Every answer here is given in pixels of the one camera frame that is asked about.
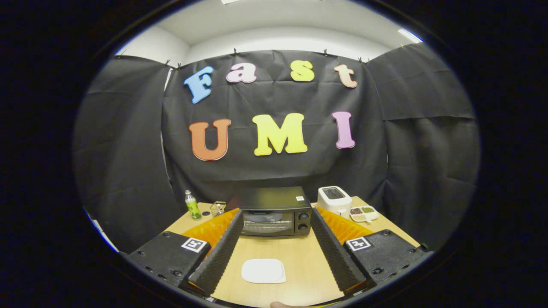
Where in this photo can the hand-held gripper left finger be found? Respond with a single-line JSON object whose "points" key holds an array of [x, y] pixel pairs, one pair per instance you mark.
{"points": [[220, 252]]}

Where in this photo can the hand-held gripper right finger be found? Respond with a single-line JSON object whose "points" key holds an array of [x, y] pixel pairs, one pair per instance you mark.
{"points": [[334, 252]]}

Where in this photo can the black toaster oven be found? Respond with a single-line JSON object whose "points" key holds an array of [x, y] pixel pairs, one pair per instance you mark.
{"points": [[272, 197]]}

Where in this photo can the white pop-up toaster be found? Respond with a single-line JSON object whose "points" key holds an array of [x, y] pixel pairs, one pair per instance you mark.
{"points": [[334, 197]]}

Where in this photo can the small clear container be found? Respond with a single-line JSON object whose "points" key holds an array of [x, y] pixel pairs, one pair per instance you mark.
{"points": [[218, 208]]}

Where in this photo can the white rectangular plate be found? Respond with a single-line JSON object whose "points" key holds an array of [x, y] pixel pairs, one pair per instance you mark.
{"points": [[263, 271]]}

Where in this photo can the white divided snack dish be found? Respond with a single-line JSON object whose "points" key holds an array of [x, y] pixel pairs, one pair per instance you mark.
{"points": [[364, 213]]}

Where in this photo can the green label plastic bottle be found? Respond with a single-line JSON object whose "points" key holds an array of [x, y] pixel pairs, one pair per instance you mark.
{"points": [[193, 208]]}

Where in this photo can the ceiling light panel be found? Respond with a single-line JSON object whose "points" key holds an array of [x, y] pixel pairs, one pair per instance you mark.
{"points": [[410, 36], [231, 1]]}

